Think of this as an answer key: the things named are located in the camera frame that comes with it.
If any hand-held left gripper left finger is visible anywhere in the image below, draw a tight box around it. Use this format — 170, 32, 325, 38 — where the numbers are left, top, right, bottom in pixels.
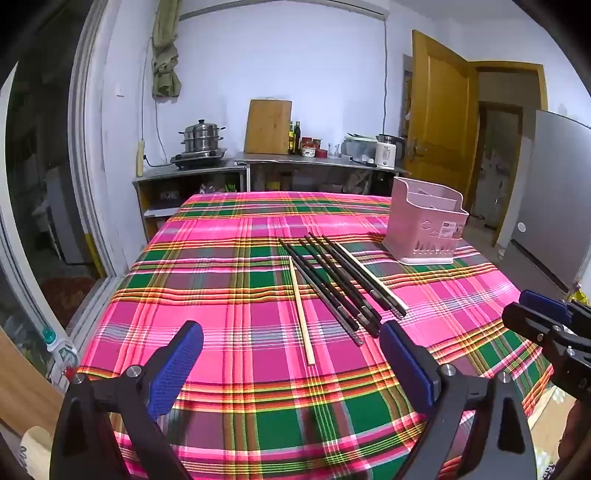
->
48, 320, 205, 480

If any stainless steel steamer pot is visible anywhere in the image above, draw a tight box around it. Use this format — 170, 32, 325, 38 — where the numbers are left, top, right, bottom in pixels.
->
179, 119, 227, 153

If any white electric kettle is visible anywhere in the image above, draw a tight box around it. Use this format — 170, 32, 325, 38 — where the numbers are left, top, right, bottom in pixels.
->
374, 134, 403, 168

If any green knotted curtain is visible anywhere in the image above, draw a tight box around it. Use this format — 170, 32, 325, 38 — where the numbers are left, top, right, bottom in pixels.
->
151, 0, 182, 99

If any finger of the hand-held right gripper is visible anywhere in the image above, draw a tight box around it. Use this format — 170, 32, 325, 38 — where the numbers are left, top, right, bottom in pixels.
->
569, 302, 591, 330
502, 290, 573, 344

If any plastic bottle with green cap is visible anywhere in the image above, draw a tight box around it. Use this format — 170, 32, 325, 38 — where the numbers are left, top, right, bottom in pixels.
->
39, 325, 80, 389

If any black wall cable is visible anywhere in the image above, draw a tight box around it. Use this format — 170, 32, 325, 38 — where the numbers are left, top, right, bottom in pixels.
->
381, 18, 389, 137

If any white sliding window frame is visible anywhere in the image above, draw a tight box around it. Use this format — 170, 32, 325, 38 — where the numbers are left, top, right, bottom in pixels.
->
0, 0, 125, 342

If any pink green plaid tablecloth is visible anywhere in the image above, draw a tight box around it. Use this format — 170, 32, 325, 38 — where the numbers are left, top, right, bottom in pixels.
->
76, 191, 555, 480

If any yellow wooden door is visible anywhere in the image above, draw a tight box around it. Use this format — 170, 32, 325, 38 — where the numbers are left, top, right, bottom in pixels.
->
402, 30, 478, 210

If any pink plastic utensil holder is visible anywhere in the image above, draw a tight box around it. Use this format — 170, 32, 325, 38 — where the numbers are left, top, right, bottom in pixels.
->
382, 176, 469, 265

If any yellow door frame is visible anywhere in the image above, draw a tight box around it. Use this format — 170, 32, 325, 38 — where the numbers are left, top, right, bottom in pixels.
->
471, 61, 549, 245

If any light wooden chopstick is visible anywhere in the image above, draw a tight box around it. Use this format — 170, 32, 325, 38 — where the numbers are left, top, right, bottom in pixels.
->
288, 257, 316, 367

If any grey refrigerator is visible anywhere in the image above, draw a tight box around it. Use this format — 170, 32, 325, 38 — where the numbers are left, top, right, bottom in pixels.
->
496, 109, 591, 294

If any wooden cutting board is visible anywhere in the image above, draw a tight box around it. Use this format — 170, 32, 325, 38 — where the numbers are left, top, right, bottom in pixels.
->
244, 99, 293, 155

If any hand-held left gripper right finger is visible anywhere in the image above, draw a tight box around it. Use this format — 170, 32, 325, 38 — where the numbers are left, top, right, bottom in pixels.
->
379, 319, 539, 480

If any clear plastic storage box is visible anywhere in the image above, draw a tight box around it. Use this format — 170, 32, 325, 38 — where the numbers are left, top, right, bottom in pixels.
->
344, 135, 379, 160

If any induction cooktop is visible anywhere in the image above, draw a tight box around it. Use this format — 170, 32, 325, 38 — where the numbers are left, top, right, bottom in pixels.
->
170, 148, 228, 169

